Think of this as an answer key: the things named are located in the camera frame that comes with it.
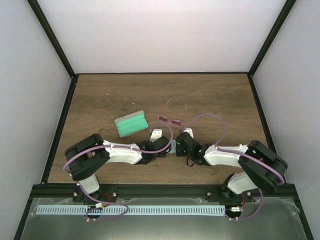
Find light blue slotted cable duct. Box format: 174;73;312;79
35;205;226;216

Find light blue cleaning cloth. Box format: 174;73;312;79
169;140;177;154

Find grey glasses case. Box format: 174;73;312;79
114;110;149;138

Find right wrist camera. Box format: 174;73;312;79
182;127;194;138

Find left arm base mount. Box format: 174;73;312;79
72;184;118;204

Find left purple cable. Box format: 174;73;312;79
62;121;175;203

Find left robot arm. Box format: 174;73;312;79
63;133;172;202

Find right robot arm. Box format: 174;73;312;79
175;131;288;202

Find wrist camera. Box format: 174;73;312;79
149;128;163;142
182;127;194;138

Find clear plastic sheet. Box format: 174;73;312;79
22;197;306;240

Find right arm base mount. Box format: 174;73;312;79
205;184;251;204

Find black aluminium frame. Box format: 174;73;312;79
12;0;316;240

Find pink sunglasses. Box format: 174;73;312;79
157;99;187;127

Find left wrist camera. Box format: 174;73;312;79
149;128;163;142

